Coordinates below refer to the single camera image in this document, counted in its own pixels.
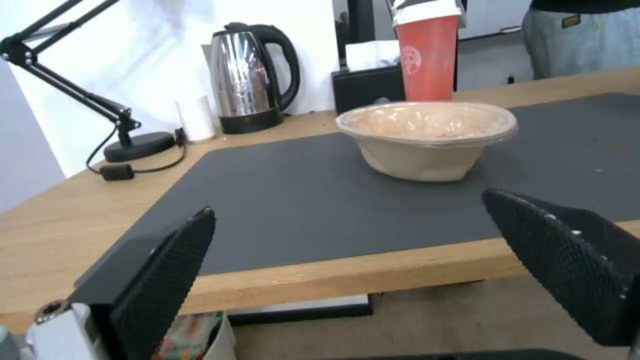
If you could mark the stainless steel electric kettle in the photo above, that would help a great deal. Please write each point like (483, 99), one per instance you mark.
(250, 78)

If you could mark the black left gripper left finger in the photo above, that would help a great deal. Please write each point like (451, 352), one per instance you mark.
(150, 288)

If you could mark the white paper roll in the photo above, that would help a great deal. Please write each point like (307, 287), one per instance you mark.
(196, 120)

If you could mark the black desk lamp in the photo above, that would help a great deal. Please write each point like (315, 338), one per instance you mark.
(75, 93)

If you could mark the beige paper takeout bowl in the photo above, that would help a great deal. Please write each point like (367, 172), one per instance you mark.
(426, 139)

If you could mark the black tissue box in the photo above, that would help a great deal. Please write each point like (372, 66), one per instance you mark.
(367, 88)

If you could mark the white waste bin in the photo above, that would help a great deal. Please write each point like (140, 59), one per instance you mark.
(200, 337)

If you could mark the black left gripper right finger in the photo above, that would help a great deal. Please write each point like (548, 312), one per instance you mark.
(560, 247)

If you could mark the red paper cup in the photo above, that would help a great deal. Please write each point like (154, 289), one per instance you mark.
(429, 56)

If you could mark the person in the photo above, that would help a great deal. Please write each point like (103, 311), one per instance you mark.
(582, 35)

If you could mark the dark grey desk mat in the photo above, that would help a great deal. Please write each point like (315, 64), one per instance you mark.
(350, 198)

